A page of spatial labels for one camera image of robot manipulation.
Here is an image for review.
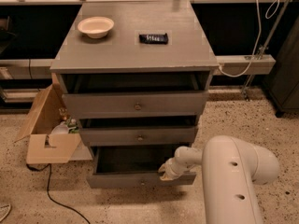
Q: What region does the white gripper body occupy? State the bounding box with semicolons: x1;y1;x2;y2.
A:
164;158;188;180

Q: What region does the grey bottom drawer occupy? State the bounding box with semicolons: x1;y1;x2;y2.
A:
87;144;196;189

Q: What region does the grey drawer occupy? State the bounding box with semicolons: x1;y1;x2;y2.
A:
87;144;196;189
79;127;198;147
63;91;207;119

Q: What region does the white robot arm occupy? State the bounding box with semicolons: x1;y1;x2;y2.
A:
158;135;279;224

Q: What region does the grey middle drawer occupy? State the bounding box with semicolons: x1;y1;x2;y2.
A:
79;127;198;147

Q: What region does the grey top drawer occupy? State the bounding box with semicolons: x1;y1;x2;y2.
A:
63;91;207;119

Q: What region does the grey drawer cabinet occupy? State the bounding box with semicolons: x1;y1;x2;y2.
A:
50;0;220;161

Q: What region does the open cardboard box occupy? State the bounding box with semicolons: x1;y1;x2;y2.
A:
16;74;81;164

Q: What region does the dark grey side cabinet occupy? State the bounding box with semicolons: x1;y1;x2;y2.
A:
263;17;299;118

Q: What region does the metal stand pole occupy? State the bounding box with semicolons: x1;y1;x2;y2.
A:
241;0;292;102

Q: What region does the white paper bowl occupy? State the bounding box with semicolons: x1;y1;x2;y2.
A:
78;17;114;39

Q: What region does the white sneaker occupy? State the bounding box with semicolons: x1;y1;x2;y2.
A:
0;203;11;222

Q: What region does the black floor cable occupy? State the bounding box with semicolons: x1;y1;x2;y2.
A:
26;162;92;224

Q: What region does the white hanging cable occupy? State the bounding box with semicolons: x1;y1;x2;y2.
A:
218;0;281;78

